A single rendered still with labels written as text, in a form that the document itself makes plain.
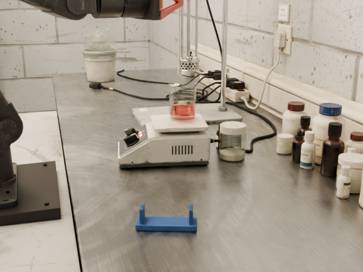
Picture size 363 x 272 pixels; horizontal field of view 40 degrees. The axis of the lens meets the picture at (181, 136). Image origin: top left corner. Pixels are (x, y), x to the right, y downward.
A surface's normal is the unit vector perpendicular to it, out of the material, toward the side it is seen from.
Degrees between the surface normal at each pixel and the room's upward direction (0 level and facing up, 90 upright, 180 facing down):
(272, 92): 90
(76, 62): 90
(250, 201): 0
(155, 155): 90
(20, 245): 0
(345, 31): 90
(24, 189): 1
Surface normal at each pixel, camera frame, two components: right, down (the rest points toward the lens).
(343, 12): -0.96, 0.07
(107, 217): 0.00, -0.96
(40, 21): 0.26, 0.28
